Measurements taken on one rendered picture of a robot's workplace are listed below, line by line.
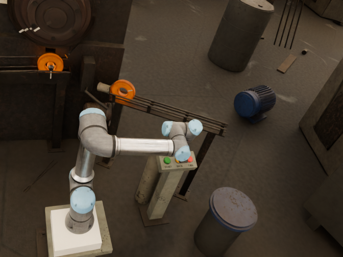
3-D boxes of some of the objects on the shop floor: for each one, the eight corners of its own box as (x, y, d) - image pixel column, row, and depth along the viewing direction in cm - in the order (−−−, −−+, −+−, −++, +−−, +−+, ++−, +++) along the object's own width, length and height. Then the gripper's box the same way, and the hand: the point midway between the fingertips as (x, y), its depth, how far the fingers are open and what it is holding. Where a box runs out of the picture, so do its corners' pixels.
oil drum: (200, 47, 467) (224, -15, 411) (234, 51, 492) (261, -7, 436) (217, 71, 428) (246, 6, 372) (253, 73, 453) (285, 13, 397)
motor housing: (76, 151, 256) (83, 98, 222) (103, 149, 265) (115, 98, 232) (78, 163, 247) (86, 110, 214) (106, 161, 257) (119, 110, 223)
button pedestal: (135, 208, 232) (156, 149, 193) (165, 204, 242) (192, 147, 203) (141, 227, 221) (165, 169, 183) (172, 223, 231) (201, 166, 193)
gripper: (189, 129, 174) (174, 145, 191) (174, 130, 170) (161, 146, 188) (193, 144, 171) (177, 159, 188) (178, 145, 167) (164, 160, 184)
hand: (171, 156), depth 186 cm, fingers closed
